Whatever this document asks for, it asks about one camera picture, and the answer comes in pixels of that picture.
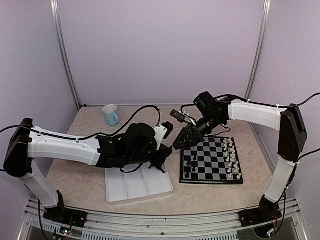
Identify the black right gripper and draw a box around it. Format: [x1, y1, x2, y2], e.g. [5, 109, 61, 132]
[173, 113, 225, 149]

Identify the white plastic tray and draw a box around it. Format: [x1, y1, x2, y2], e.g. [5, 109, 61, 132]
[105, 162, 174, 205]

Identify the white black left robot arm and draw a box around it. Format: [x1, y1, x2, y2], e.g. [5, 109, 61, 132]
[3, 118, 174, 223]

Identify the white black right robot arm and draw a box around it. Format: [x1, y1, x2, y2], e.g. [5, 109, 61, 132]
[173, 91, 319, 222]

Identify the pile of black chess pieces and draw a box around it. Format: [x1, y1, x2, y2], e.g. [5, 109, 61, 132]
[148, 163, 166, 174]

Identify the black white chess board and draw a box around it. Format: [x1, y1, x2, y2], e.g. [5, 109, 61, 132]
[179, 136, 244, 185]

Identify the light blue mug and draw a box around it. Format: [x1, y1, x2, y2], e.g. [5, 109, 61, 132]
[102, 104, 120, 127]

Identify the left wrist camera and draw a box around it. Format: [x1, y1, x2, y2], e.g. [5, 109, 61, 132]
[153, 121, 174, 150]

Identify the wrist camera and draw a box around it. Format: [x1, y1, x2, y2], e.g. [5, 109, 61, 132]
[169, 109, 196, 126]
[153, 121, 174, 150]

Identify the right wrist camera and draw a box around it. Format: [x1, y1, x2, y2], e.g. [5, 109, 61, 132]
[169, 109, 196, 126]

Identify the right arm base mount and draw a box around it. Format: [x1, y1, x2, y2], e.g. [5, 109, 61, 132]
[238, 207, 282, 227]

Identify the front aluminium rail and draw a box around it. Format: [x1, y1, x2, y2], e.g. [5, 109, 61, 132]
[17, 197, 308, 240]

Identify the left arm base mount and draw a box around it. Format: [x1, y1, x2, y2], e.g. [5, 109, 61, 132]
[43, 208, 88, 228]

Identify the right aluminium frame post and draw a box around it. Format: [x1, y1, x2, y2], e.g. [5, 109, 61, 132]
[244, 0, 272, 100]

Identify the aluminium frame post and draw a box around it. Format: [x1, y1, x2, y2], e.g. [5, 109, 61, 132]
[244, 0, 272, 100]
[50, 0, 82, 111]

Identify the left aluminium frame post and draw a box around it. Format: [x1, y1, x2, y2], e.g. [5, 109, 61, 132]
[50, 0, 82, 111]

